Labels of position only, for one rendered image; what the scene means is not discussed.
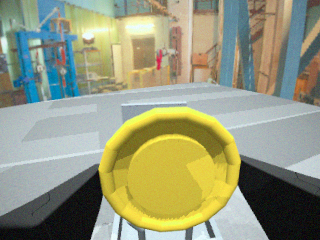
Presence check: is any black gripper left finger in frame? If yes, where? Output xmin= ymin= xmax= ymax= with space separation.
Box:
xmin=0 ymin=164 xmax=103 ymax=240

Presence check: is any yellow plate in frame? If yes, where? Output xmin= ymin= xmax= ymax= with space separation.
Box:
xmin=99 ymin=107 xmax=240 ymax=233

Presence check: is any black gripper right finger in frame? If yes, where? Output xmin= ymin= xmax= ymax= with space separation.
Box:
xmin=237 ymin=155 xmax=320 ymax=240

